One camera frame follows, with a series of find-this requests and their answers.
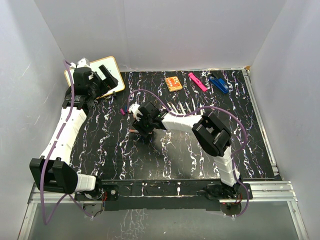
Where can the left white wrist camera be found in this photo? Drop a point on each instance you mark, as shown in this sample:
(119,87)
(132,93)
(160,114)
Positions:
(82,63)

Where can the teal cap marker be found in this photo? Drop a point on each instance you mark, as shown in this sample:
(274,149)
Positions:
(182,108)

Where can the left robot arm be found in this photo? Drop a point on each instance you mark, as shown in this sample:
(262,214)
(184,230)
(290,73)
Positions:
(51,171)

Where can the yellow framed whiteboard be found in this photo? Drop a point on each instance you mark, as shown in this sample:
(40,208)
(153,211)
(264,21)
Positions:
(79,77)

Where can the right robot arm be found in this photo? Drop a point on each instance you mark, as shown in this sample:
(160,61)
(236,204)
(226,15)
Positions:
(163,127)

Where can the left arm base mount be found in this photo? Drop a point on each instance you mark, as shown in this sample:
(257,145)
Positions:
(103,191)

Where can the salmon cap marker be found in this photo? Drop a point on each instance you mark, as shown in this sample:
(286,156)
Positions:
(133,131)

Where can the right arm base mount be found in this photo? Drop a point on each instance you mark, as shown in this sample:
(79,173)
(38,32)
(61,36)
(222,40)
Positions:
(222,191)

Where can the light blue cap marker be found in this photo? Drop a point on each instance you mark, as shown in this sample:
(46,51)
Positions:
(188,108)

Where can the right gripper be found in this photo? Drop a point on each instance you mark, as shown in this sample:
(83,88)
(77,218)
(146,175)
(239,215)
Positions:
(138,125)

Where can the blue stapler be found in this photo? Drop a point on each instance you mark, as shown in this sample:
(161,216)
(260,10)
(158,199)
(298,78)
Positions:
(219,83)

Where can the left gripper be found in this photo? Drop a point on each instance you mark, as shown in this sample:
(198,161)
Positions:
(107,84)

